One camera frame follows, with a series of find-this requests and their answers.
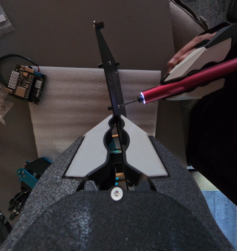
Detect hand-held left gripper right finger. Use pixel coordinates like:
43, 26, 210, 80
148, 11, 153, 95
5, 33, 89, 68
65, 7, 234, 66
120, 114, 168, 178

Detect black board cable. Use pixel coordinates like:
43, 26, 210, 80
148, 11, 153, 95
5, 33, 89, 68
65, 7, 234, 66
0, 55, 40, 87

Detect black acrylic base plate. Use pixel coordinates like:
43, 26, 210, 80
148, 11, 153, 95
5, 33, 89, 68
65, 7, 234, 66
93, 20, 130, 190

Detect person's right hand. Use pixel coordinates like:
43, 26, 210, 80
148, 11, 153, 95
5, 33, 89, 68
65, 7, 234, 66
167, 32, 217, 74

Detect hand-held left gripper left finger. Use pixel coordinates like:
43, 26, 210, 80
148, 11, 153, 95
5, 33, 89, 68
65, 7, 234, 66
64, 114, 114, 178

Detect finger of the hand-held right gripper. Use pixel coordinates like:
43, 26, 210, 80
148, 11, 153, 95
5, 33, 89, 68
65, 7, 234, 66
164, 78, 225, 102
160, 38, 232, 84

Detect person's legs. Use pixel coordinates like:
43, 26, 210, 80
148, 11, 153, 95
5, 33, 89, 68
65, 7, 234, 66
187, 167, 237, 251

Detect red electric screwdriver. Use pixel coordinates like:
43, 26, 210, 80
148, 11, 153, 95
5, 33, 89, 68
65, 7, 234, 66
118, 55, 237, 108

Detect blue toy robot arm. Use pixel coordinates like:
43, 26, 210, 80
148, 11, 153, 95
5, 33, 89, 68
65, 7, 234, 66
9, 137, 129, 221

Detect black controller board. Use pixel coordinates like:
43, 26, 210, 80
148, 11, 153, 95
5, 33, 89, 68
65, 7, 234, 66
4, 64, 47, 105

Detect person's torso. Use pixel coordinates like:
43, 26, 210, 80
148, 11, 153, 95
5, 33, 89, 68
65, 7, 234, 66
179, 0, 237, 209

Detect white foam sheet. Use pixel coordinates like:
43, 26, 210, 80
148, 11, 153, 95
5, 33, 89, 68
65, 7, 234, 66
28, 66, 162, 157

